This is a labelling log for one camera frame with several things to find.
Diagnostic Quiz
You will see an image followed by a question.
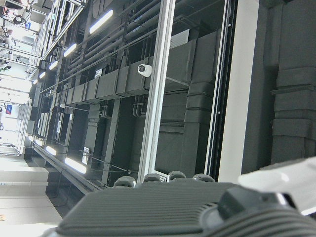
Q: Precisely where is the right robot hand dark ribbed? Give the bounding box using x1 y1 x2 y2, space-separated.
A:
43 157 316 237

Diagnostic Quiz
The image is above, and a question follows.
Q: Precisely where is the grey rectangular ventilation duct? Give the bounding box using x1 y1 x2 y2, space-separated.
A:
58 28 222 107

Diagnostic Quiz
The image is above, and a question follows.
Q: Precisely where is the large grey insulated duct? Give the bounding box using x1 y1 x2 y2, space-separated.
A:
261 0 316 173

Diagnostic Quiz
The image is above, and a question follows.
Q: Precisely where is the white frame beam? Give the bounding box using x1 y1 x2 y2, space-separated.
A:
218 0 260 184

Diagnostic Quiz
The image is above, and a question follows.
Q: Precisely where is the white dome security camera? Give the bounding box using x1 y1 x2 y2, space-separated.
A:
137 63 153 78

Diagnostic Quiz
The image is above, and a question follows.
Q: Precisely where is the white vent grille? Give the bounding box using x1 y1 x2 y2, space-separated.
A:
169 28 191 49

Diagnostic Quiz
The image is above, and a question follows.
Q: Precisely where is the aluminium profile post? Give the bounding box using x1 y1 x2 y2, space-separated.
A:
137 0 176 184

